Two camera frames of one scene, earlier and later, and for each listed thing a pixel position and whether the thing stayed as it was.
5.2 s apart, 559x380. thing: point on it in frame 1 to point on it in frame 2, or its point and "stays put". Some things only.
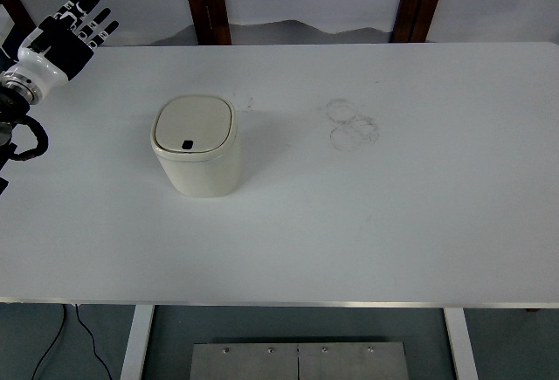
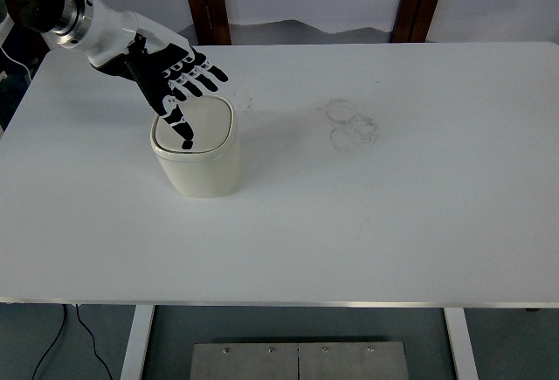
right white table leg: (461, 344) stays put
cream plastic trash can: (196, 139) stays put
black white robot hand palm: (70, 51) to (151, 71)
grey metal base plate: (300, 361) stays put
